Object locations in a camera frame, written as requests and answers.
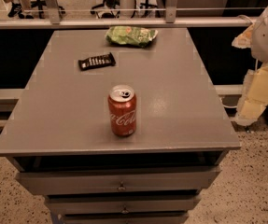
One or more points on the black office chair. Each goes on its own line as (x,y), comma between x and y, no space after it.
(40,0)

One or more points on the grey drawer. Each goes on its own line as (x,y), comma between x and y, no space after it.
(133,218)
(109,181)
(123,204)

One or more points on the metal railing frame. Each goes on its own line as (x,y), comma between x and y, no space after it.
(172,13)

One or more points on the bottom grey drawer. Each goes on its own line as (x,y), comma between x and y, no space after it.
(133,218)

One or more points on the black chocolate bar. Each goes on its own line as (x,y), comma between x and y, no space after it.
(97,62)

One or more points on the green chip bag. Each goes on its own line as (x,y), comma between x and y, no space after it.
(130,35)

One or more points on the red coke can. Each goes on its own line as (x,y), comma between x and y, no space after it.
(122,110)

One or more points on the top grey drawer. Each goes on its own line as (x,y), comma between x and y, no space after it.
(109,181)

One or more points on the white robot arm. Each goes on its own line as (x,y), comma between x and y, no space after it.
(259,43)

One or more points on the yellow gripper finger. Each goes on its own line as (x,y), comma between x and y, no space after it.
(254,97)
(243,41)

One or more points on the black office chair base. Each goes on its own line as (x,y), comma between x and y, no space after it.
(109,8)

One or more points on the grey drawer cabinet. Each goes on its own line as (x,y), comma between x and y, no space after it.
(61,123)

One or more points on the middle grey drawer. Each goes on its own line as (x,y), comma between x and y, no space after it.
(123,204)

